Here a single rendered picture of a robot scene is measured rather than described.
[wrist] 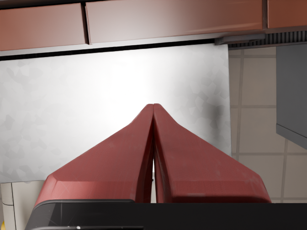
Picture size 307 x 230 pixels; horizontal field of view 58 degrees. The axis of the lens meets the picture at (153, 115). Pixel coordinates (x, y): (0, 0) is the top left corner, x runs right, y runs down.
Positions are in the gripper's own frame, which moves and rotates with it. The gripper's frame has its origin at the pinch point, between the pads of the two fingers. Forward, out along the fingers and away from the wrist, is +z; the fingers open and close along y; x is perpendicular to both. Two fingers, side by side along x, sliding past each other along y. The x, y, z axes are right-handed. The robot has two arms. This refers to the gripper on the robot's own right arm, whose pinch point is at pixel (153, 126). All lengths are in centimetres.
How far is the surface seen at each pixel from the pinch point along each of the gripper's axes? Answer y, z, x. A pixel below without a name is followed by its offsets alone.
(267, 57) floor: -45, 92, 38
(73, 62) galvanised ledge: 12.4, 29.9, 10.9
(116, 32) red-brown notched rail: 3.8, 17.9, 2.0
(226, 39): -8.7, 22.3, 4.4
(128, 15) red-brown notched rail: 2.5, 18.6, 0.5
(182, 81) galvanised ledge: -4.6, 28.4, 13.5
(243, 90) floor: -36, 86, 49
